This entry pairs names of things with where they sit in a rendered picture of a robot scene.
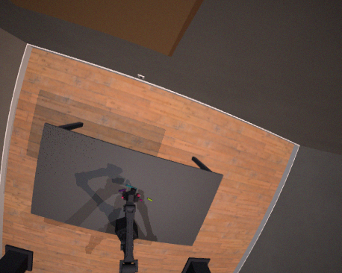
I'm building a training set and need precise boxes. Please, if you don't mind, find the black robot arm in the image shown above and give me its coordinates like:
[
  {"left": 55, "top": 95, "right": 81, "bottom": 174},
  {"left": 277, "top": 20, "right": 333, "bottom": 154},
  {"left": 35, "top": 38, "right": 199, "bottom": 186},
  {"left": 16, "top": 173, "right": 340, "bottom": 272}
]
[{"left": 119, "top": 187, "right": 138, "bottom": 273}]

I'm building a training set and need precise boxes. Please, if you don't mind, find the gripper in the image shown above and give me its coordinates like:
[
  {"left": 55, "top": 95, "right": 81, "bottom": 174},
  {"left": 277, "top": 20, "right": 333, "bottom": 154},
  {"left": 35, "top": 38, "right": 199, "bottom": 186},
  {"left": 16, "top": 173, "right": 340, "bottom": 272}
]
[{"left": 122, "top": 190, "right": 140, "bottom": 203}]

